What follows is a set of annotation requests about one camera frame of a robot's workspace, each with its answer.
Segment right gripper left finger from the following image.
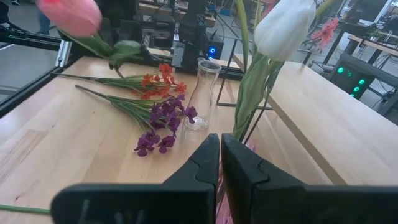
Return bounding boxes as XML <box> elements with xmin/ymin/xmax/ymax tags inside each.
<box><xmin>51</xmin><ymin>133</ymin><xmax>220</xmax><ymax>224</ymax></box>

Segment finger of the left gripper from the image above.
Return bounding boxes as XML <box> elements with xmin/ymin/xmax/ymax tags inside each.
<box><xmin>138</xmin><ymin>45</ymin><xmax>163</xmax><ymax>65</ymax></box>

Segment orange artificial tulip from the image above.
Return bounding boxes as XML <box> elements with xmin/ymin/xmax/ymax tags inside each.
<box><xmin>0</xmin><ymin>203</ymin><xmax>52</xmax><ymax>216</ymax></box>

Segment red artificial flower bunch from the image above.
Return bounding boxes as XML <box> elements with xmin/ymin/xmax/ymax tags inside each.
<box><xmin>50</xmin><ymin>63</ymin><xmax>188</xmax><ymax>101</ymax></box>

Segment clear glass vase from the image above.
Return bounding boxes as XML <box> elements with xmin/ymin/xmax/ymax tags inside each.
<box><xmin>183</xmin><ymin>59</ymin><xmax>223</xmax><ymax>132</ymax></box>

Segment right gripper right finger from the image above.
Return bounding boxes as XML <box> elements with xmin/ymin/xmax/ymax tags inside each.
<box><xmin>221</xmin><ymin>133</ymin><xmax>398</xmax><ymax>224</ymax></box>

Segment black computer blue lights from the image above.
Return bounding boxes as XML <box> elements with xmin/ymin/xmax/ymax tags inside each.
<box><xmin>205</xmin><ymin>39</ymin><xmax>224</xmax><ymax>62</ymax></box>

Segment pink artificial tulip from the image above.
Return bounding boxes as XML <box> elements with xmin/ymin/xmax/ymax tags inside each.
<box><xmin>35</xmin><ymin>0</ymin><xmax>150</xmax><ymax>79</ymax></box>

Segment black computer green lights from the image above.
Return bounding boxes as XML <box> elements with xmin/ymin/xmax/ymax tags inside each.
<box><xmin>328</xmin><ymin>52</ymin><xmax>398</xmax><ymax>101</ymax></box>

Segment person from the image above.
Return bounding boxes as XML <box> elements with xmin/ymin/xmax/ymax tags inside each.
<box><xmin>36</xmin><ymin>11</ymin><xmax>51</xmax><ymax>35</ymax></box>

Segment silver aluminium bracket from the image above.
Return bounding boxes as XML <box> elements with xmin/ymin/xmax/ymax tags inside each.
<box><xmin>55</xmin><ymin>39</ymin><xmax>73</xmax><ymax>68</ymax></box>

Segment pink ribbed glass vase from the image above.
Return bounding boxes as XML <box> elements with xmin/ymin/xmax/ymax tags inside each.
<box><xmin>215</xmin><ymin>139</ymin><xmax>257</xmax><ymax>224</ymax></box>

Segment purple artificial flower bunch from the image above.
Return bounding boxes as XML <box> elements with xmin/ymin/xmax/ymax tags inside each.
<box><xmin>74</xmin><ymin>84</ymin><xmax>199</xmax><ymax>157</ymax></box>

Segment white artificial tulip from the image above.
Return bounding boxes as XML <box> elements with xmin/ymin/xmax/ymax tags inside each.
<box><xmin>232</xmin><ymin>0</ymin><xmax>317</xmax><ymax>141</ymax></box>

